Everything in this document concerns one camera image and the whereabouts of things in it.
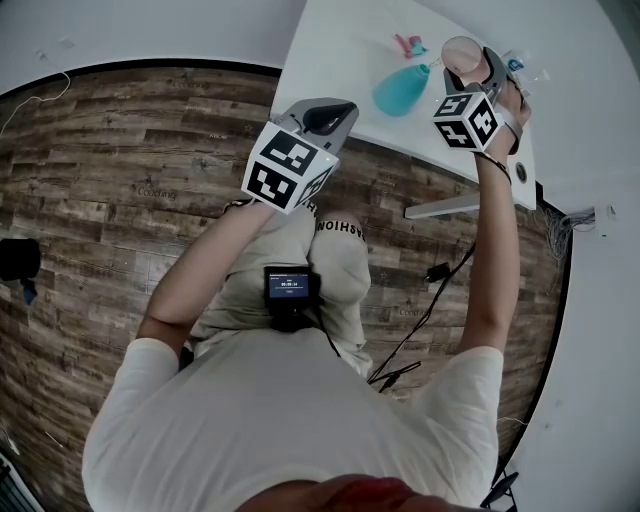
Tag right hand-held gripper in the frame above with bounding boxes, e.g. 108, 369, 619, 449
433, 47, 511, 154

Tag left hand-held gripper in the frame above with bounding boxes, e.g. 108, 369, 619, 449
241, 98, 360, 216

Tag pink plastic cup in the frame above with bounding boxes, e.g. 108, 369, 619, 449
440, 35, 489, 76

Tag teal flask bottle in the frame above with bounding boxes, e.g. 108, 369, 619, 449
372, 63, 431, 119

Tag person's right forearm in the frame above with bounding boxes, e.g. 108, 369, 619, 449
457, 149, 521, 361

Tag person's left forearm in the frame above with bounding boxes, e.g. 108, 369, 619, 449
137, 199, 279, 359

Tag pink and teal small items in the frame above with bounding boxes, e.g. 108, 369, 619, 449
392, 32, 430, 60

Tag person's right hand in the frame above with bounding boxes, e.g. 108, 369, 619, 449
487, 82, 531, 161

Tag clear glass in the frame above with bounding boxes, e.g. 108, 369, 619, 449
519, 62, 551, 87

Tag person's right leg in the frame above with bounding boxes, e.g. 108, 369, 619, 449
324, 209, 364, 226

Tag white table leg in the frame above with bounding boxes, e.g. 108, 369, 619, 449
403, 192, 484, 220

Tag small black monitor screen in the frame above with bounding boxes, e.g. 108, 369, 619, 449
263, 265, 321, 334

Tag white power strip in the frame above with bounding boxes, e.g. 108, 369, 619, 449
592, 203, 617, 239

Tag beige t-shirt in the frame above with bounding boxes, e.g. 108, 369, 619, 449
82, 327, 504, 512

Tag black round bin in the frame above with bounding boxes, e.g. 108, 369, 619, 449
0, 238, 42, 282

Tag person's face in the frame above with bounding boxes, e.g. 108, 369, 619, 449
244, 474, 451, 512

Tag black folding chair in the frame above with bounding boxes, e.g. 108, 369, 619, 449
479, 469, 521, 512

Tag black metal rack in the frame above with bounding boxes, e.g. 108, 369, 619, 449
0, 449, 41, 512

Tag thin dark bracelet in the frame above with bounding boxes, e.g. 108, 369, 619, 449
473, 149, 512, 186

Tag tangle of grey wires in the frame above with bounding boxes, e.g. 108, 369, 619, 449
542, 204, 596, 296

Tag long black cable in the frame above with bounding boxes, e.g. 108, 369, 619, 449
367, 244, 476, 391

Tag long white cable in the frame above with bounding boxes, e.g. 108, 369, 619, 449
0, 72, 71, 135

